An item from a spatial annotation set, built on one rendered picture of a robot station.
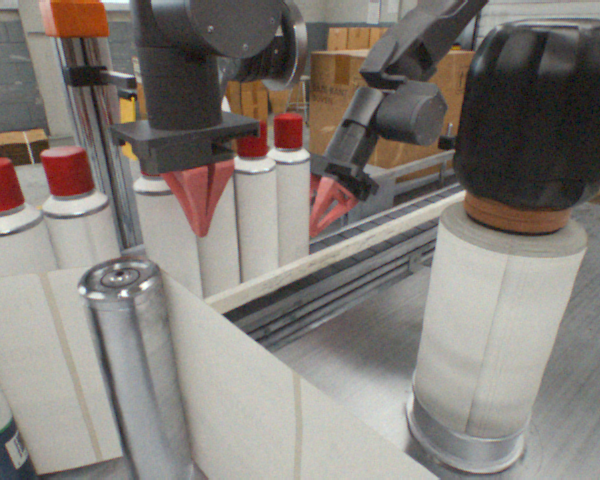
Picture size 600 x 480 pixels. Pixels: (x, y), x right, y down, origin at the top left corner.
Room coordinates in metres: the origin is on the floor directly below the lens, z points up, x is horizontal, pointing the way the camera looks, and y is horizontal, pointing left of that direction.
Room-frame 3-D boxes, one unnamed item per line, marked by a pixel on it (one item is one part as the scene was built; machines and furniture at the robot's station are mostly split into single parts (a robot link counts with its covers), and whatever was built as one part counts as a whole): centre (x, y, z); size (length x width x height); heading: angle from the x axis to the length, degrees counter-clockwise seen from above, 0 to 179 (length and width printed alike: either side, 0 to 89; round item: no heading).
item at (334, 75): (1.07, -0.22, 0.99); 0.30 x 0.24 x 0.27; 125
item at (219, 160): (0.34, 0.10, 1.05); 0.07 x 0.07 x 0.09; 40
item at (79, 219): (0.34, 0.19, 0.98); 0.05 x 0.05 x 0.20
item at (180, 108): (0.34, 0.09, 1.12); 0.10 x 0.07 x 0.07; 130
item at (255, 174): (0.45, 0.05, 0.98); 0.05 x 0.05 x 0.20
